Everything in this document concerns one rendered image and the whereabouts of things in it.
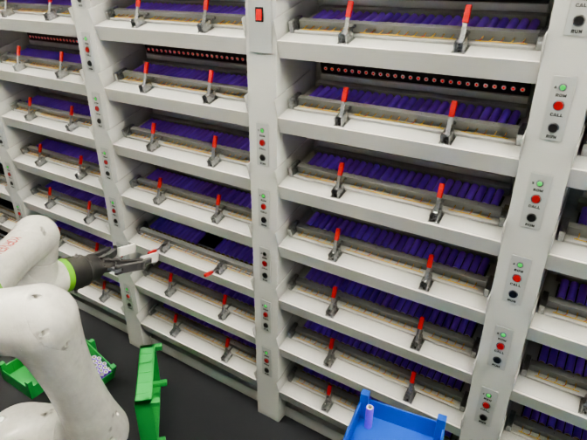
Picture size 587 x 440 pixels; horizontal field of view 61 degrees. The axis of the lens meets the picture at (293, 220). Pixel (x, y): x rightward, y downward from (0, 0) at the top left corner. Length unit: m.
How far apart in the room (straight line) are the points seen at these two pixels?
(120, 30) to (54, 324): 1.04
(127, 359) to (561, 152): 1.81
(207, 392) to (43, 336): 1.23
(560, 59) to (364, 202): 0.54
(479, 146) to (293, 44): 0.50
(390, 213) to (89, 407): 0.79
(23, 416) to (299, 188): 0.85
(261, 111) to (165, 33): 0.38
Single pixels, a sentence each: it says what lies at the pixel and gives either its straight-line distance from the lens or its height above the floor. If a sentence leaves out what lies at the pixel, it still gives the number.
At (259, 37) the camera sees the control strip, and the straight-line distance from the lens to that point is 1.33.
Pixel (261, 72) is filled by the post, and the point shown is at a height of 1.23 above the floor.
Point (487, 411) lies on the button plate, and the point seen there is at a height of 0.44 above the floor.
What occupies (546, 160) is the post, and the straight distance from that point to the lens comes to 1.12.
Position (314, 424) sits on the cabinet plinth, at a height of 0.03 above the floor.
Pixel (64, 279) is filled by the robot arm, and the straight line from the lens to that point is 1.43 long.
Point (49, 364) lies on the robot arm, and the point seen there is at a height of 0.85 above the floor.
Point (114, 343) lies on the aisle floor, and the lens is 2.38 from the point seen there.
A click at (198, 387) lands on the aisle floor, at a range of 2.09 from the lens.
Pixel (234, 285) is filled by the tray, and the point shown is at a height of 0.53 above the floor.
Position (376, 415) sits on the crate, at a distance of 1.32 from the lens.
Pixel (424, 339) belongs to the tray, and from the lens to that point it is 1.46.
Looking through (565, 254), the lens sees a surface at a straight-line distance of 1.20.
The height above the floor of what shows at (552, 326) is 0.74.
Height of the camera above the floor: 1.45
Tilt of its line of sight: 26 degrees down
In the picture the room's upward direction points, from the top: 1 degrees clockwise
